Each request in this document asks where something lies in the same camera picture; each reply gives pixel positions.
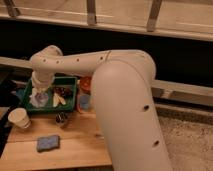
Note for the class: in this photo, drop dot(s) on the light blue towel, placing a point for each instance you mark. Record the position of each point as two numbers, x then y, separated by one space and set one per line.
39 99

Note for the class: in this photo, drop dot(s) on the pale wooden slices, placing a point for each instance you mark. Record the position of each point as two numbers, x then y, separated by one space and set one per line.
57 99

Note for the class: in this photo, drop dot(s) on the orange bowl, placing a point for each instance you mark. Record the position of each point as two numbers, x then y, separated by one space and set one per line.
85 84

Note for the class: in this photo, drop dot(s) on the dark grapes bunch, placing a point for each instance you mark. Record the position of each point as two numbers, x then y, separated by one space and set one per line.
62 91

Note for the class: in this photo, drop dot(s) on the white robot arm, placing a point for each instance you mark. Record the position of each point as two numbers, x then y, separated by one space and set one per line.
122 100

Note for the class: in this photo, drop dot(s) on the small metal can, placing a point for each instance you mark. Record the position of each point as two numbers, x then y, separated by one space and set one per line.
61 119

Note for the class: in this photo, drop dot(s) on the green plastic tray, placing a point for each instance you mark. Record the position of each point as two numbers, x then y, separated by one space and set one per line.
63 82

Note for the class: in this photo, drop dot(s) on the blue sponge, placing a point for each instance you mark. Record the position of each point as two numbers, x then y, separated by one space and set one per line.
48 143

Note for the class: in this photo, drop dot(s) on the blue plastic cup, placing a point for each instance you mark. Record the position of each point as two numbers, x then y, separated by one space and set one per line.
83 103

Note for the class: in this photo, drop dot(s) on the white paper cup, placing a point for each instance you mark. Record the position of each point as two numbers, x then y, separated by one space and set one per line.
19 117

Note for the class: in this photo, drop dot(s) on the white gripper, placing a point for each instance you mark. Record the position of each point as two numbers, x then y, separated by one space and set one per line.
42 81

